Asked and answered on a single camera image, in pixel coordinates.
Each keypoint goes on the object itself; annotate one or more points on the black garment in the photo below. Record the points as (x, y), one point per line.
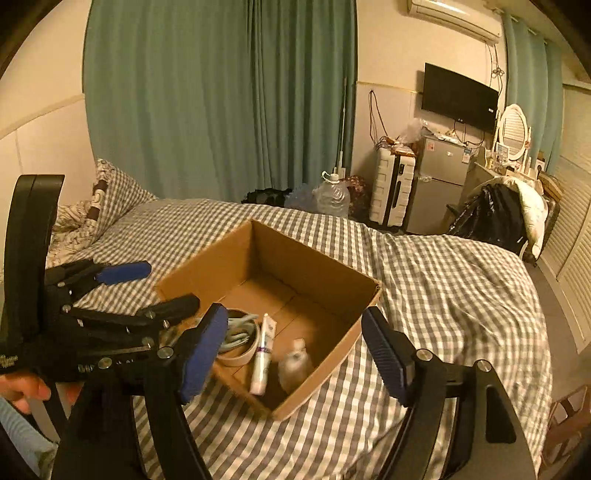
(491, 217)

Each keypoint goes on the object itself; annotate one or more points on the white louvered wardrobe door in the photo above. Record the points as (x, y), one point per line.
(575, 207)

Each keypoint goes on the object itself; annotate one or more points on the small clear bottle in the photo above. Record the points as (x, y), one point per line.
(295, 369)

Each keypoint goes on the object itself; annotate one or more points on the person's left hand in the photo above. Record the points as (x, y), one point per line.
(25, 390)

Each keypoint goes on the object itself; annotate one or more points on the black wall television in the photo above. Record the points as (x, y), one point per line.
(458, 99)

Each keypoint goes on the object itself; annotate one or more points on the beige tape roll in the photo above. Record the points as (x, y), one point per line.
(241, 357)

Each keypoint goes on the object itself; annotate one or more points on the large clear water jug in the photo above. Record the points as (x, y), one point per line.
(332, 198)

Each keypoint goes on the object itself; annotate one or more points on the dark patterned bag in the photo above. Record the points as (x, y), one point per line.
(360, 194)

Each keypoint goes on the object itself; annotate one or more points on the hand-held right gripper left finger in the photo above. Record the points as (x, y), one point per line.
(202, 357)

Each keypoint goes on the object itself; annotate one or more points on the narrow green curtain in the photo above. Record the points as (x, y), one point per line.
(521, 60)

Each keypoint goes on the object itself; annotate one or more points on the person's left forearm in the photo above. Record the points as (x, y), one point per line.
(18, 436)

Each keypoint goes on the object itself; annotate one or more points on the brown cardboard box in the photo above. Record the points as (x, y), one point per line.
(221, 263)

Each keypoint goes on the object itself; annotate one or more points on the checkered pillow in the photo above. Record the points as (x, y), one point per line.
(121, 189)

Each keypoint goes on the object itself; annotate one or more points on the white air conditioner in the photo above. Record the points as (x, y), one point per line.
(457, 19)

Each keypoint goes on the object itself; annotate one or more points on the white pole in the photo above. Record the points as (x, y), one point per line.
(342, 129)

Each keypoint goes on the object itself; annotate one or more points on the silver small fridge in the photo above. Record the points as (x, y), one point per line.
(438, 184)

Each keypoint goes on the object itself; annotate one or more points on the crumpled clear plastic bag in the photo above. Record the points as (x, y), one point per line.
(414, 131)

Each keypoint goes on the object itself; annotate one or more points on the patterned white pillow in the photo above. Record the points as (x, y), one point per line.
(78, 226)

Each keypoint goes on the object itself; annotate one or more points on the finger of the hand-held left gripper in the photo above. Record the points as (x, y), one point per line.
(124, 272)
(178, 307)

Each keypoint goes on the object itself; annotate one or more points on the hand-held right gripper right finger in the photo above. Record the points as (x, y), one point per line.
(384, 357)

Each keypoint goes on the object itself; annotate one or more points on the white suitcase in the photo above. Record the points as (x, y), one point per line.
(392, 187)

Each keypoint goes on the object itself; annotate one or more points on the white tube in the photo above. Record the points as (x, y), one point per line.
(261, 364)

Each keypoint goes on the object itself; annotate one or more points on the grey checkered bed blanket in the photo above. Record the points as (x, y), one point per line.
(438, 286)

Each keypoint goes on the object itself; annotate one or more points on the white oval mirror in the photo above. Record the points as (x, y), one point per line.
(513, 131)

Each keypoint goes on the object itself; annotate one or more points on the beige dressing table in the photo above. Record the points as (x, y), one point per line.
(485, 177)

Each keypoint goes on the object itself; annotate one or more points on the wide green curtain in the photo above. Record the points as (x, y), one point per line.
(184, 92)

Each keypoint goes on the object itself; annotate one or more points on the black bag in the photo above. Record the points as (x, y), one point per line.
(265, 196)

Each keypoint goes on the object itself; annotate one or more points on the wooden stool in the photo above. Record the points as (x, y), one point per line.
(565, 420)

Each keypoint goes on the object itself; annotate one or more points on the white coat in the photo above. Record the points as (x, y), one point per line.
(531, 207)

